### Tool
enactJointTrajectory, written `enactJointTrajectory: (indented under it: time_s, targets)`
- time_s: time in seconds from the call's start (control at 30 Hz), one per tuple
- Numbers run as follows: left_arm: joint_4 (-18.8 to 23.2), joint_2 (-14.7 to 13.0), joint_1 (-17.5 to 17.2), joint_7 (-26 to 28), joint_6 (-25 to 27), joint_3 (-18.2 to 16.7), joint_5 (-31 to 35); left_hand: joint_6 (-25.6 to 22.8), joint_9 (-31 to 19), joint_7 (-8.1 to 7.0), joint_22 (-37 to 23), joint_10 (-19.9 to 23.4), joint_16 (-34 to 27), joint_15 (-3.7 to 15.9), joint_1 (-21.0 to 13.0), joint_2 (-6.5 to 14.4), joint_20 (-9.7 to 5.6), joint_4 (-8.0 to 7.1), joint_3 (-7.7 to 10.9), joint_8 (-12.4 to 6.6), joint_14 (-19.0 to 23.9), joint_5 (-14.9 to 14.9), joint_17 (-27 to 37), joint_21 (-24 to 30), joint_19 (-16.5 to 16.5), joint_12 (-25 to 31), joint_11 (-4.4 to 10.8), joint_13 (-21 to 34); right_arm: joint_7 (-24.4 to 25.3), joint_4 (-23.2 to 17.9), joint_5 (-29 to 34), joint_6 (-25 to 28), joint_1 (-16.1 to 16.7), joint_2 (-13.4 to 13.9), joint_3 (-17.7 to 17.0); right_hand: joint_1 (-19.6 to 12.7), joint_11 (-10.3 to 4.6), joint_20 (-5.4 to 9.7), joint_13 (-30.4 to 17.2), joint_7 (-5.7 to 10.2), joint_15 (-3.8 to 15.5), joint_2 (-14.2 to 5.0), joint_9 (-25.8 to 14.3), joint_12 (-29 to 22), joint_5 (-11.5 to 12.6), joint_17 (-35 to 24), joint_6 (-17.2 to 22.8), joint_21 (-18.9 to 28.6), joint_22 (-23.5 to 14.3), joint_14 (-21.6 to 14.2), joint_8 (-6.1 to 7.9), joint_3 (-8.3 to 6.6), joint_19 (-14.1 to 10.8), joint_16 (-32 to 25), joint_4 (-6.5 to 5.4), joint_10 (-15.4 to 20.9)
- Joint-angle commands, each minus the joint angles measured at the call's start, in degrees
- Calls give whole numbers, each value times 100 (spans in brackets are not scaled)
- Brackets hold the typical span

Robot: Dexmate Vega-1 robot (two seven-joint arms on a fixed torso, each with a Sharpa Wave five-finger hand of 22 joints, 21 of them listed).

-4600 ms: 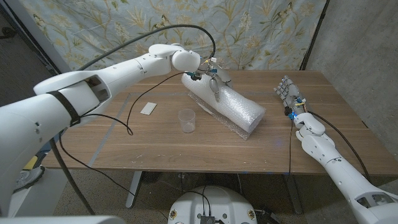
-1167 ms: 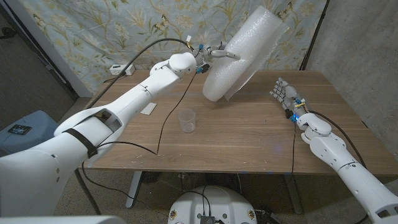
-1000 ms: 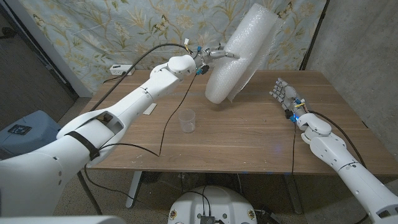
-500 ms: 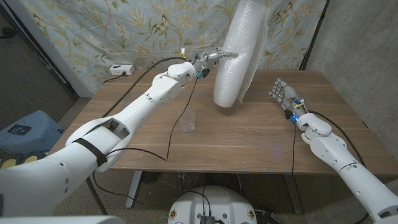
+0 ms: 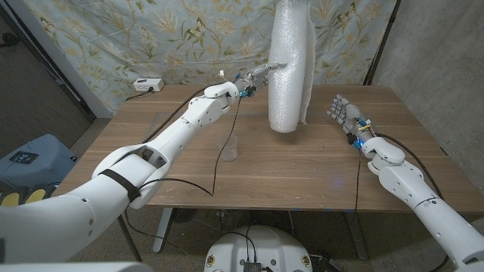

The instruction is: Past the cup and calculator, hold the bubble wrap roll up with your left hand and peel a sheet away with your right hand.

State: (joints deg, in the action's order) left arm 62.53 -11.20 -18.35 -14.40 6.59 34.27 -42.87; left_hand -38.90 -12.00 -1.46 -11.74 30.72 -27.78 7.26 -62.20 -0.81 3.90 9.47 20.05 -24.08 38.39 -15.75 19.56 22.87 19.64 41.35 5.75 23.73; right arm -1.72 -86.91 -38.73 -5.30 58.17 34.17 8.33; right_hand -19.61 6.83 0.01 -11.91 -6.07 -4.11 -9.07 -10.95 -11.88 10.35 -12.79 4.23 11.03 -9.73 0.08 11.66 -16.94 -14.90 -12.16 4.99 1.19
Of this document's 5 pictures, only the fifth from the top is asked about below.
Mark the yellow and black object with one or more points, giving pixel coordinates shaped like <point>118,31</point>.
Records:
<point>22,196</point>

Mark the grey backdrop frame pole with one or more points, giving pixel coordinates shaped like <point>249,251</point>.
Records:
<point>46,45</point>

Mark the floral backdrop cloth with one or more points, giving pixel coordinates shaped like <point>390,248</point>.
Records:
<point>113,30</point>

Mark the bubble wrap roll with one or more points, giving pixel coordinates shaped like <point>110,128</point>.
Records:
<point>287,75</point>

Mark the clear plastic cup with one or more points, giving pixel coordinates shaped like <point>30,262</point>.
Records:
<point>230,149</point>

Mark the blue plastic case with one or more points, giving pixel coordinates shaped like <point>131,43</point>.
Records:
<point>41,166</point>

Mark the white table leg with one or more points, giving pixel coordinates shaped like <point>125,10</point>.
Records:
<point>162,230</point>

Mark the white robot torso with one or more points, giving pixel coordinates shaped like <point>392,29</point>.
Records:
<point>264,245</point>

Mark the grey table leg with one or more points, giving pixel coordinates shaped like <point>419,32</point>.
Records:
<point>357,238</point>

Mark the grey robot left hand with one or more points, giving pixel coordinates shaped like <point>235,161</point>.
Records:
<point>257,77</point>

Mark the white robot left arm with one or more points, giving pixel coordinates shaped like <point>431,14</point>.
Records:
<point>170,136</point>

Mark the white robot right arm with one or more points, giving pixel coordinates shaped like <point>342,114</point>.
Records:
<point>435,211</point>

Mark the black backdrop frame pole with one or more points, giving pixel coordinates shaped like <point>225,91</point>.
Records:
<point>382,41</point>

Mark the white power strip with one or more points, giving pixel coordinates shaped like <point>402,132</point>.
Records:
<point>148,84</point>

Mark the black torso connector box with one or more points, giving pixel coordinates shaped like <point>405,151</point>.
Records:
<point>252,266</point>

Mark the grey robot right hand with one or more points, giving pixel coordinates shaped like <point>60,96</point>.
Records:
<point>351,121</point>

